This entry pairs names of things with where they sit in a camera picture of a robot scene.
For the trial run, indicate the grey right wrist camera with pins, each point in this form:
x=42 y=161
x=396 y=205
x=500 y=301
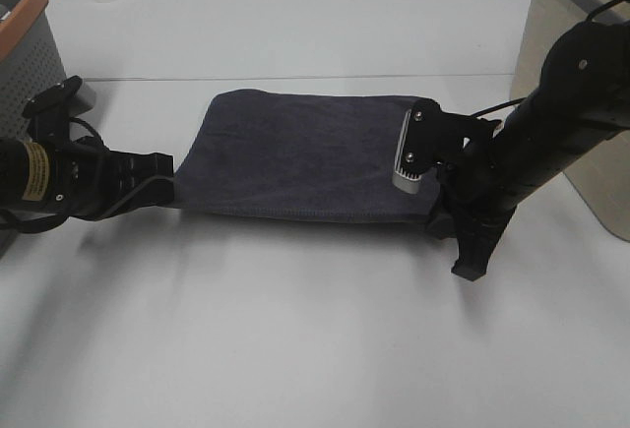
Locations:
x=430 y=137

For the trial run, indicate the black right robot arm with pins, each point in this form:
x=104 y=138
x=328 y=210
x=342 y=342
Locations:
x=517 y=176

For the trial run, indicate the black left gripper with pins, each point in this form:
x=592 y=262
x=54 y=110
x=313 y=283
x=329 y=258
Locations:
x=90 y=181

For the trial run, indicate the beige basket with grey rim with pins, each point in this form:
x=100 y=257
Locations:
x=573 y=76

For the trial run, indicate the grey basket with orange rim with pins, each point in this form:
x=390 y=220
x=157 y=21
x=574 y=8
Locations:
x=30 y=64

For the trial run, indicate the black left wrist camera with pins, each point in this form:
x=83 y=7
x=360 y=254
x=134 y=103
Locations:
x=48 y=113

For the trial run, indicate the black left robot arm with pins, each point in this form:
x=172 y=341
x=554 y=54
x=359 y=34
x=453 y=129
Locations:
x=25 y=171

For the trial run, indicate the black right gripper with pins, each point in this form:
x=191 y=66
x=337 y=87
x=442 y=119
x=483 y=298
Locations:
x=465 y=212

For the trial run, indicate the dark grey towel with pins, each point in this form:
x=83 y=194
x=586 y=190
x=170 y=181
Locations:
x=300 y=157

